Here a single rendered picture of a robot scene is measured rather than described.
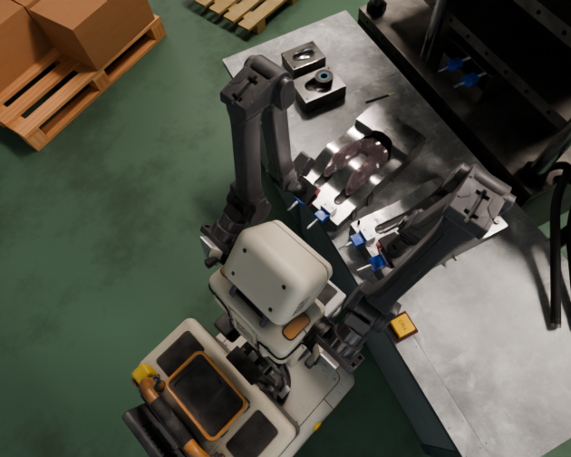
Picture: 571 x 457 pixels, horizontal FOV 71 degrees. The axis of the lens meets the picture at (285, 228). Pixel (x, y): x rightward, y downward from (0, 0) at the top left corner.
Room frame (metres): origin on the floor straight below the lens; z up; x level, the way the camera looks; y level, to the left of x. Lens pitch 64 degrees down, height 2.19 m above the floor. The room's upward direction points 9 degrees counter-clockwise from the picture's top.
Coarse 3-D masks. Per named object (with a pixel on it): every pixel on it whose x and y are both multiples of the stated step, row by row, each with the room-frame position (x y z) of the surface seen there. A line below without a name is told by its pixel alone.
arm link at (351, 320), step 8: (360, 304) 0.22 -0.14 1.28; (368, 304) 0.22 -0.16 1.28; (352, 312) 0.21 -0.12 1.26; (360, 312) 0.21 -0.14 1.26; (368, 312) 0.20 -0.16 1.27; (376, 312) 0.20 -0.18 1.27; (344, 320) 0.20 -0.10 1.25; (352, 320) 0.19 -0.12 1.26; (360, 320) 0.19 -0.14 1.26; (368, 320) 0.19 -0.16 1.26; (352, 328) 0.18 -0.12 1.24; (360, 328) 0.17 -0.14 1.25; (368, 328) 0.17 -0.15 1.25
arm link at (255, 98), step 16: (256, 64) 0.64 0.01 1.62; (272, 64) 0.63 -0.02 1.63; (240, 80) 0.61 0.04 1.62; (256, 80) 0.60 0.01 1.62; (272, 80) 0.59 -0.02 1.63; (224, 96) 0.59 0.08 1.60; (240, 96) 0.58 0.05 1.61; (256, 96) 0.57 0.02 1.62; (272, 96) 0.58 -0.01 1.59; (240, 112) 0.55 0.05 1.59; (256, 112) 0.56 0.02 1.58; (240, 128) 0.56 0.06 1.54; (256, 128) 0.57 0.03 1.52; (240, 144) 0.55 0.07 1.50; (256, 144) 0.56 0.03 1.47; (240, 160) 0.55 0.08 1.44; (256, 160) 0.56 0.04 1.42; (240, 176) 0.55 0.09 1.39; (256, 176) 0.55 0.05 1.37; (240, 192) 0.54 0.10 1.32; (256, 192) 0.54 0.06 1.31; (256, 208) 0.51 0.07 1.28; (256, 224) 0.50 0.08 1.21
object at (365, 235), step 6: (360, 228) 0.57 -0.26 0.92; (366, 228) 0.57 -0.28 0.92; (354, 234) 0.56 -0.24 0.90; (360, 234) 0.56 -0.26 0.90; (366, 234) 0.55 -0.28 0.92; (372, 234) 0.54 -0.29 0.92; (354, 240) 0.53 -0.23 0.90; (360, 240) 0.53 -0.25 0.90; (366, 240) 0.52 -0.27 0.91; (372, 240) 0.53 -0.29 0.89; (348, 246) 0.52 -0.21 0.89; (354, 246) 0.52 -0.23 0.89; (360, 246) 0.52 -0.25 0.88
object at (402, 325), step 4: (400, 316) 0.27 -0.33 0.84; (404, 316) 0.26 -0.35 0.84; (392, 320) 0.26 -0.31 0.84; (396, 320) 0.26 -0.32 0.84; (400, 320) 0.25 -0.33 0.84; (404, 320) 0.25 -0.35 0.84; (408, 320) 0.25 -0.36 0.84; (392, 324) 0.25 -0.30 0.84; (396, 324) 0.24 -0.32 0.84; (400, 324) 0.24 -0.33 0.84; (404, 324) 0.24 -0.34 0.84; (408, 324) 0.24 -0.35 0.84; (396, 328) 0.23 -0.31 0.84; (400, 328) 0.23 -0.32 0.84; (404, 328) 0.22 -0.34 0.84; (408, 328) 0.22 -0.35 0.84; (412, 328) 0.22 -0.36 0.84; (396, 332) 0.22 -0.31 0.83; (400, 332) 0.22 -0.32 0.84; (404, 332) 0.21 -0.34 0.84; (408, 332) 0.21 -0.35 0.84; (400, 336) 0.20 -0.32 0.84
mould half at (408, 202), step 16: (416, 192) 0.68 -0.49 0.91; (432, 192) 0.66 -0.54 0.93; (384, 208) 0.65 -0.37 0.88; (400, 208) 0.64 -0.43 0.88; (352, 224) 0.61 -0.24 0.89; (368, 224) 0.60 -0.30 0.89; (480, 240) 0.48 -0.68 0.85; (368, 256) 0.49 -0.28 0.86; (448, 256) 0.44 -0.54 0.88; (384, 272) 0.41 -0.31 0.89
